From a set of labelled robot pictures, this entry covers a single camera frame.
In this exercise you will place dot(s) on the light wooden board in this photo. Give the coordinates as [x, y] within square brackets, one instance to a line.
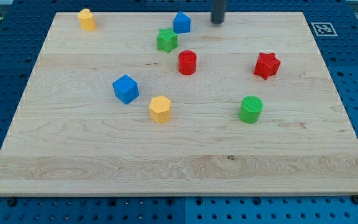
[72, 137]

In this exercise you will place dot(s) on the white fiducial marker tag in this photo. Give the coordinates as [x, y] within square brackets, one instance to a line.
[324, 29]

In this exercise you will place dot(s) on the blue cube block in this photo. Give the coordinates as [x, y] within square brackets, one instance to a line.
[125, 89]

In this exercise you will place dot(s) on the yellow hexagon block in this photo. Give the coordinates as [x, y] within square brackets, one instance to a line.
[159, 109]

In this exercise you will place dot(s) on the blue pentagon block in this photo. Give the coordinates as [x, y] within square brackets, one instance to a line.
[181, 23]

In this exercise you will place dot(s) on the red cylinder block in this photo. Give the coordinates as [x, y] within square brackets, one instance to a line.
[187, 60]

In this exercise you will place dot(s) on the green cylinder block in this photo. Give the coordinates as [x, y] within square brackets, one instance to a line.
[250, 109]

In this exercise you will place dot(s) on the yellow heart block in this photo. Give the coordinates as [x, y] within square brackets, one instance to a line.
[86, 20]

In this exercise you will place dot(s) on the red star block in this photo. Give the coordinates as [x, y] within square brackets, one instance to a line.
[267, 65]

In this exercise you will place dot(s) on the green star block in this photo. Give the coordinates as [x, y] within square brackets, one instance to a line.
[167, 40]

